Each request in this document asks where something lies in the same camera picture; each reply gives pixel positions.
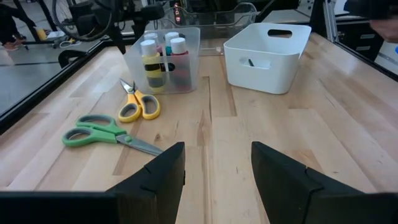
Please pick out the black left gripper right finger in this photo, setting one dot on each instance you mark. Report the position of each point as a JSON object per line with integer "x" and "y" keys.
{"x": 289, "y": 196}

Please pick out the yellow paint bottle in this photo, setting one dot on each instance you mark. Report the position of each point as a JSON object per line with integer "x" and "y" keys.
{"x": 152, "y": 62}

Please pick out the dark drawer cabinet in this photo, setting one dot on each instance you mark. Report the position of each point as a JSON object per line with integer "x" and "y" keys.
{"x": 357, "y": 40}

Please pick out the black frame clamp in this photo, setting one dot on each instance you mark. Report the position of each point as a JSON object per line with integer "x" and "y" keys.
{"x": 66, "y": 56}

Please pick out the person's hand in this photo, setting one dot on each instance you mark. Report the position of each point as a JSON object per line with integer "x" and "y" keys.
{"x": 387, "y": 29}

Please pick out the person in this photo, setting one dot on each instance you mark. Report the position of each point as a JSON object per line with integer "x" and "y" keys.
{"x": 9, "y": 18}

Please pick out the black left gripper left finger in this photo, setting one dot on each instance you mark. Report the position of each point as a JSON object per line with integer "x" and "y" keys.
{"x": 155, "y": 193}

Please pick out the red paint bottle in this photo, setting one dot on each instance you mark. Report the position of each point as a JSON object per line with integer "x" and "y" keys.
{"x": 180, "y": 68}

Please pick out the white plastic bin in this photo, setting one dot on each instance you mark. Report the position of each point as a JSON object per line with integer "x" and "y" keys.
{"x": 264, "y": 81}

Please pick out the teal paint bottle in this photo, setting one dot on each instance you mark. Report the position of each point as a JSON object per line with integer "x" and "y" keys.
{"x": 171, "y": 35}

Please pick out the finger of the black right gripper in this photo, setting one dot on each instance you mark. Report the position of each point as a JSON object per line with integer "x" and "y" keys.
{"x": 152, "y": 12}
{"x": 90, "y": 25}

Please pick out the purple paint bottle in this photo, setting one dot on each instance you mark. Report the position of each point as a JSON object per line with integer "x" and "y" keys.
{"x": 151, "y": 35}

